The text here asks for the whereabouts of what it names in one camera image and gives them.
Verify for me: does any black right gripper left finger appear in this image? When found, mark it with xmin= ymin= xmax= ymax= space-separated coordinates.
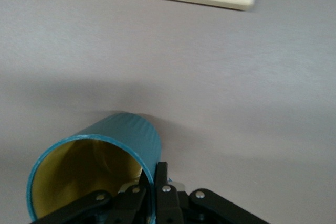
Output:
xmin=30 ymin=173 xmax=152 ymax=224

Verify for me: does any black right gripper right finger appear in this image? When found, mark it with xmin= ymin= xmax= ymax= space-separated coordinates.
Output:
xmin=153 ymin=161 xmax=271 ymax=224

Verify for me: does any teal cup yellow inside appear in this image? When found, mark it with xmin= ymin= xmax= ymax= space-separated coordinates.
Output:
xmin=25 ymin=112 xmax=162 ymax=222

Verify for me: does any table cover mat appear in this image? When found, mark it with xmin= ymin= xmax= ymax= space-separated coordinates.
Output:
xmin=0 ymin=0 xmax=336 ymax=224

